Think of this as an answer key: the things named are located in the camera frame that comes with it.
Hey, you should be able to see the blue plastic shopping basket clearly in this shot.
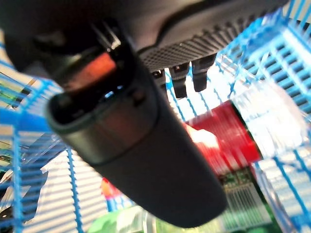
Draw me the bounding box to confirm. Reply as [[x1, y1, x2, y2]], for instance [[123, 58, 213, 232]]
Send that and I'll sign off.
[[0, 6, 311, 233]]

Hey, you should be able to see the clear water bottle red label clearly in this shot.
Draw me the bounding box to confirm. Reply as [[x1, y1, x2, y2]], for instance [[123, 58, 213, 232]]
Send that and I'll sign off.
[[186, 79, 308, 177]]

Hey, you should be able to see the green drink bottle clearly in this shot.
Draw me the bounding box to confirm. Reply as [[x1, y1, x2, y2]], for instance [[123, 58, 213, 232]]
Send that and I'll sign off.
[[88, 166, 274, 233]]

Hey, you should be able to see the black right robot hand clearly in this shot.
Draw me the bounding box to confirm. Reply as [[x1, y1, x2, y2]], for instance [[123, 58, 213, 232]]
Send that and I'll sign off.
[[0, 0, 290, 229]]

